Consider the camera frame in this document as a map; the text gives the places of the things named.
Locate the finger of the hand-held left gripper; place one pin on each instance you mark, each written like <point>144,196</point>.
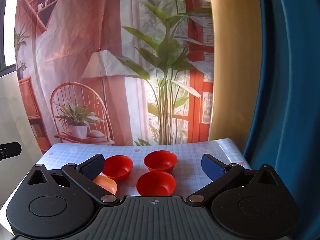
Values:
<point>11,150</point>

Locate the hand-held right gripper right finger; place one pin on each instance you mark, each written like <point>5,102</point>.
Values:
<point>212,168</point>

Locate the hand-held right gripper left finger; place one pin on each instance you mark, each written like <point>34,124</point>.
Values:
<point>92,167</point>

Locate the red plastic bowl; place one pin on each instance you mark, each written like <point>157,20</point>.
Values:
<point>118,167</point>
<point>155,183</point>
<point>161,161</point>

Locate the blue checked tablecloth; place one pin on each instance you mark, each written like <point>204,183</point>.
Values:
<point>190,155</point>

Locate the yellow curtain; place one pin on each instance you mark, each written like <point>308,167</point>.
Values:
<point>232,55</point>

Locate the window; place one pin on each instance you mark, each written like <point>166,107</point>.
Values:
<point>7,30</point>

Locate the blue curtain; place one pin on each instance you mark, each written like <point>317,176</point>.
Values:
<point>295,80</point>

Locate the printed room scene backdrop cloth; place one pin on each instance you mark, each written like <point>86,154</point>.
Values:
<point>75,42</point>

